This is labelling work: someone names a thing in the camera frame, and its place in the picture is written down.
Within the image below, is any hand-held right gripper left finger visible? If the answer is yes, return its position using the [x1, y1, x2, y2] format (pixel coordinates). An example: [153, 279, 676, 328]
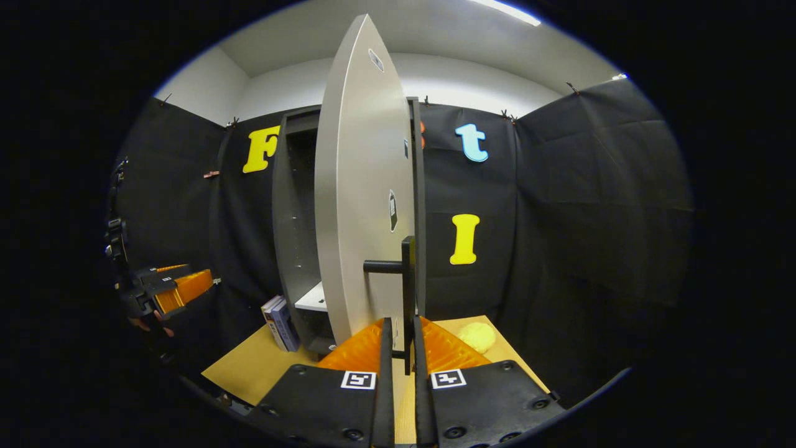
[249, 317, 396, 448]

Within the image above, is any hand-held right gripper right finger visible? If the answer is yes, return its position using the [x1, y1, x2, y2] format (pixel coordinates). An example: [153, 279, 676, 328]
[412, 316, 567, 448]

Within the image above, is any black door handle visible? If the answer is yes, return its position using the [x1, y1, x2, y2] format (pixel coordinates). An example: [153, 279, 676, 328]
[363, 236, 416, 375]

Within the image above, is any white cabinet shelf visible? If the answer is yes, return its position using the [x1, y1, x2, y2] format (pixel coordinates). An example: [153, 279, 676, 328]
[294, 281, 328, 312]

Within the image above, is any yellow lumpy object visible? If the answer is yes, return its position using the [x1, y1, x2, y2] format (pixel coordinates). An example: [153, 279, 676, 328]
[458, 322, 497, 354]

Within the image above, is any white book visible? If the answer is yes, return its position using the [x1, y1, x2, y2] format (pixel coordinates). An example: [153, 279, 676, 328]
[266, 297, 290, 352]
[261, 296, 282, 349]

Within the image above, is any blue grey book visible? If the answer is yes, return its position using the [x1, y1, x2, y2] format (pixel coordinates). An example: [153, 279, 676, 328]
[274, 299, 301, 353]

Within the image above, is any black backdrop cloth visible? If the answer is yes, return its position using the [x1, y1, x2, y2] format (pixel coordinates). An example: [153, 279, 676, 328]
[109, 78, 694, 405]

